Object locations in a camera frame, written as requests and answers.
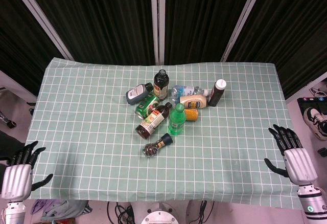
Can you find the clear water bottle blue label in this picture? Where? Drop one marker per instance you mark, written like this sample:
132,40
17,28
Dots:
189,91

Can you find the grey squeeze bottle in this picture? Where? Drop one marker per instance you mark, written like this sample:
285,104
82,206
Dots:
136,93

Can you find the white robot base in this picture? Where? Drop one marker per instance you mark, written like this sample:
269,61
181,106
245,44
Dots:
159,217

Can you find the dark bottle white cap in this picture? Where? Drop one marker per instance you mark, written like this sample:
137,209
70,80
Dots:
216,93

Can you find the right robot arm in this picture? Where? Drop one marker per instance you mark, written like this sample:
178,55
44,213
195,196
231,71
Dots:
311,201

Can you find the crumpled cloth pile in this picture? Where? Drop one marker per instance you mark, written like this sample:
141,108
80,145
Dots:
60,208

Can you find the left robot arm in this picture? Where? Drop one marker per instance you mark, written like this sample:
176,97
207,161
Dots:
14,212

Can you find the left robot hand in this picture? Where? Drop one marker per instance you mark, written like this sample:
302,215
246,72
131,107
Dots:
15,180

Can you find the white black sneaker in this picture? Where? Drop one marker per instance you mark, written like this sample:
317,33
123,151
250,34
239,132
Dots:
315,121

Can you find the green plastic soda bottle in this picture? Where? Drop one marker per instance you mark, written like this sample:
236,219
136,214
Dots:
176,120

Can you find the green checkered tablecloth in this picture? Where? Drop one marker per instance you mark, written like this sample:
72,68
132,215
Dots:
163,157

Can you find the brown sauce bottle red label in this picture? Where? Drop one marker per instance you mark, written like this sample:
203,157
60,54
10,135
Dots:
152,120

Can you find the white metal frame post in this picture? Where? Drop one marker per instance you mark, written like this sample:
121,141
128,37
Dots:
157,20
242,19
42,17

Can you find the small glass spice grinder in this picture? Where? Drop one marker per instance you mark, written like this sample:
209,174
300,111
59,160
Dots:
156,146

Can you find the tall dark sauce bottle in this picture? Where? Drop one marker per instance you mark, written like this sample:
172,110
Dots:
160,84

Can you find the cream mayonnaise squeeze bottle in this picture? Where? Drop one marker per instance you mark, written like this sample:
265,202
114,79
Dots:
194,101

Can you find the black curtain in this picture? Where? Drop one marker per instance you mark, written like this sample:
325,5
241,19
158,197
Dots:
107,17

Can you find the yellow orange bottle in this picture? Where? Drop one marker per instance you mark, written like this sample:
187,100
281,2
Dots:
192,114

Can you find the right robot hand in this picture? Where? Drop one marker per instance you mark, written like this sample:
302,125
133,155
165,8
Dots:
299,162

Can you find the green beverage can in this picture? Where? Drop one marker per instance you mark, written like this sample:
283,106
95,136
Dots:
146,106

